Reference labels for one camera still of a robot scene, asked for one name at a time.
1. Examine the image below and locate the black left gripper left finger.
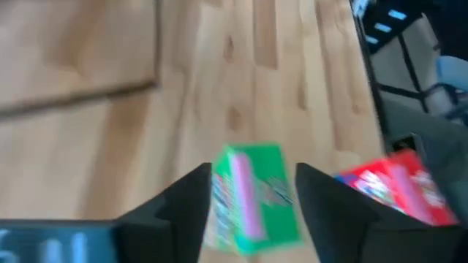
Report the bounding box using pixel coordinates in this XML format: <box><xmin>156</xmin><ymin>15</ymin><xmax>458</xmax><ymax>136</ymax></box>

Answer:
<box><xmin>116</xmin><ymin>161</ymin><xmax>214</xmax><ymax>263</ymax></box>

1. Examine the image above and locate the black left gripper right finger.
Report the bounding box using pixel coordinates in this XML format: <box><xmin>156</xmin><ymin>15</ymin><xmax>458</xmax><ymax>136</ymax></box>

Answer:
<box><xmin>295</xmin><ymin>161</ymin><xmax>433</xmax><ymax>263</ymax></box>

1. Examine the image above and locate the light blue object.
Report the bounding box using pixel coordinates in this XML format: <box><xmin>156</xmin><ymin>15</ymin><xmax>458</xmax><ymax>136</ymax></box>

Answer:
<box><xmin>436</xmin><ymin>54</ymin><xmax>468</xmax><ymax>93</ymax></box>

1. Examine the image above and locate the green Apple Jacks cereal box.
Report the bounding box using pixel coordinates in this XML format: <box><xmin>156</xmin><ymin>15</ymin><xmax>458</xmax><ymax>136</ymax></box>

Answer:
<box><xmin>202</xmin><ymin>142</ymin><xmax>305</xmax><ymax>257</ymax></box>

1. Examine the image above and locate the red Froot Loops cereal box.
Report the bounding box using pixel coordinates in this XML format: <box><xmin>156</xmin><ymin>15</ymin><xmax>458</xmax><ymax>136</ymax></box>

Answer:
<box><xmin>333</xmin><ymin>148</ymin><xmax>460</xmax><ymax>228</ymax></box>

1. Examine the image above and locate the wooden shelf with black frame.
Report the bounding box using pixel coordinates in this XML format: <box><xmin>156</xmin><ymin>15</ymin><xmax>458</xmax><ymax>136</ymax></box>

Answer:
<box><xmin>0</xmin><ymin>0</ymin><xmax>161</xmax><ymax>120</ymax></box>

